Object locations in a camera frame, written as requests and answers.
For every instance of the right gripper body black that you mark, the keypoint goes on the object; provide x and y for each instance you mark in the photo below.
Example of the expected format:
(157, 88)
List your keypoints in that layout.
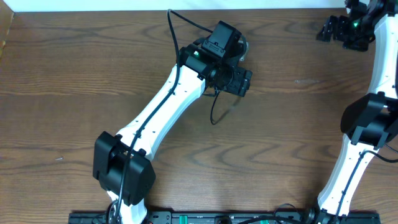
(356, 35)

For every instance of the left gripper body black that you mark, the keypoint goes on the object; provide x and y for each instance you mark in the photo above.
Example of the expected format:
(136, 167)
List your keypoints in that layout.
(241, 82)

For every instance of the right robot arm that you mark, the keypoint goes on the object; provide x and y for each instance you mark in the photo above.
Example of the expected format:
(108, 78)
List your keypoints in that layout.
(370, 122)

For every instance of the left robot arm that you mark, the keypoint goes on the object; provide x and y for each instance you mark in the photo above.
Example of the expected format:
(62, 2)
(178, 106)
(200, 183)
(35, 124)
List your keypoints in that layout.
(122, 162)

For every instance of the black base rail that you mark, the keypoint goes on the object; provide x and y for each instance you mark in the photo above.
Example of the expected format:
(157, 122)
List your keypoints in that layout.
(205, 218)

